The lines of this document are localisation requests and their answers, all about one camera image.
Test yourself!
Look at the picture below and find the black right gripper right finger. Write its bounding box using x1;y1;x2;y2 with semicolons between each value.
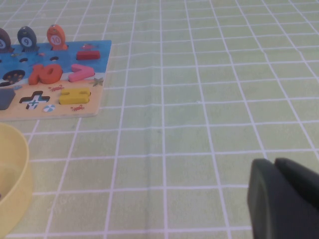
274;157;319;200

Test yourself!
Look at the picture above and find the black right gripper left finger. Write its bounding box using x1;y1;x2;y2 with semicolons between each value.
246;157;319;239

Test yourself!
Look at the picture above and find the pink greater-than sign piece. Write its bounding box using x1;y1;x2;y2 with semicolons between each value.
68;63;95;83

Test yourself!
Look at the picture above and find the yellow equals sign piece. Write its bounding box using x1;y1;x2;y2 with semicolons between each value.
59;87;91;105

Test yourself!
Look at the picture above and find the wooden number puzzle board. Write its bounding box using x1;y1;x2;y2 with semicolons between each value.
0;39;112;122

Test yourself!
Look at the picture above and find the red minus sign piece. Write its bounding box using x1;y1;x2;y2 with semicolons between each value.
76;50;101;61

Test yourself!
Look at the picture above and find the yellow plastic bowl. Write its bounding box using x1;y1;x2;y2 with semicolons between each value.
0;121;33;239

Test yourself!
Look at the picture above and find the orange fish piece number ten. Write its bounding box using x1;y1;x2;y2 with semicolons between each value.
46;24;68;51

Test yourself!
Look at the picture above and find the blue-grey square piece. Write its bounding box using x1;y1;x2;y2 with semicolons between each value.
0;87;16;111

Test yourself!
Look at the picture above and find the blue-grey fish piece number nine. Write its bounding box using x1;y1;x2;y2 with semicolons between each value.
16;26;40;52

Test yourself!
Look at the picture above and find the brown fish piece number eight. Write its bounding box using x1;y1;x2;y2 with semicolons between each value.
0;27;12;53

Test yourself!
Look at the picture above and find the green checked tablecloth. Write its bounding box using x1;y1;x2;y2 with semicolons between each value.
0;0;319;239

